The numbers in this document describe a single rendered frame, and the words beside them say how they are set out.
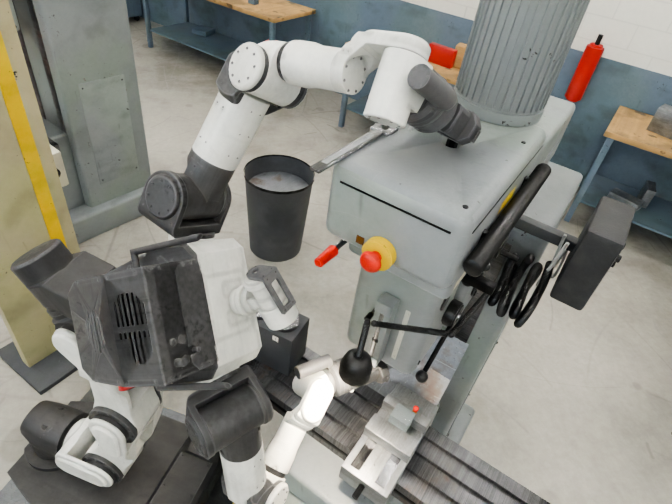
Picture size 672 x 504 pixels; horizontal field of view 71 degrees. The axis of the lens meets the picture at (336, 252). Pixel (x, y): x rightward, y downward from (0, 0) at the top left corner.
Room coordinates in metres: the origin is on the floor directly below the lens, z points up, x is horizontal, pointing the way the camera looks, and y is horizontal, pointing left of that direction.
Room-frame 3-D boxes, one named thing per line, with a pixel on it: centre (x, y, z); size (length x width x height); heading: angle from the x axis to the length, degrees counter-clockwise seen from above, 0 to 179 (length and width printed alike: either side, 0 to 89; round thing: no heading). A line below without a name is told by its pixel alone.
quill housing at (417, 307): (0.85, -0.19, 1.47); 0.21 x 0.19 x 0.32; 62
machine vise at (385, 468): (0.77, -0.26, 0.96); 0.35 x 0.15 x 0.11; 152
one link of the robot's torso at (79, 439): (0.73, 0.66, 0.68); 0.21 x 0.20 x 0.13; 78
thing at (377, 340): (0.75, -0.13, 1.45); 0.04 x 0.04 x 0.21; 62
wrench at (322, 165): (0.77, 0.00, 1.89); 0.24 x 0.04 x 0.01; 151
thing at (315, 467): (0.85, -0.18, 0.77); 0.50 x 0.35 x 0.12; 152
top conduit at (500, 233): (0.81, -0.33, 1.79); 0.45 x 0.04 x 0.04; 152
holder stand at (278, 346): (1.05, 0.17, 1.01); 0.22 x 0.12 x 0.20; 70
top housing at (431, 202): (0.86, -0.19, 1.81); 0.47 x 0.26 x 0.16; 152
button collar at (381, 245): (0.64, -0.07, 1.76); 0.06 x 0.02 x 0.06; 62
